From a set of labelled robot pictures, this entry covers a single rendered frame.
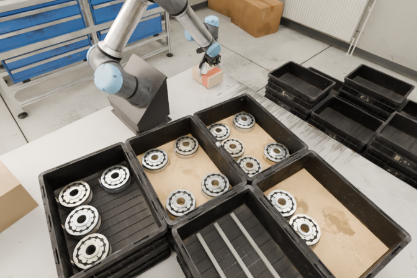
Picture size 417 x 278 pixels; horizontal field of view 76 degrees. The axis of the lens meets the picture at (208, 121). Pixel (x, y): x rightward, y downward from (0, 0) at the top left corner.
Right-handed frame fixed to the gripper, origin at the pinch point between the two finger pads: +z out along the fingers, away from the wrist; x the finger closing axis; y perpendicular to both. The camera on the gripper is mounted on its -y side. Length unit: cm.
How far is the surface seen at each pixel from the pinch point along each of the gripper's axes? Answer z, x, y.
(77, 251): -10, -103, 55
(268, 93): 33, 51, 16
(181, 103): 6.5, -26.2, 6.7
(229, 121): -7, -27, 44
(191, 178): -7, -60, 57
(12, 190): -8, -112, 20
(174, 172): -7, -64, 50
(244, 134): -7, -28, 55
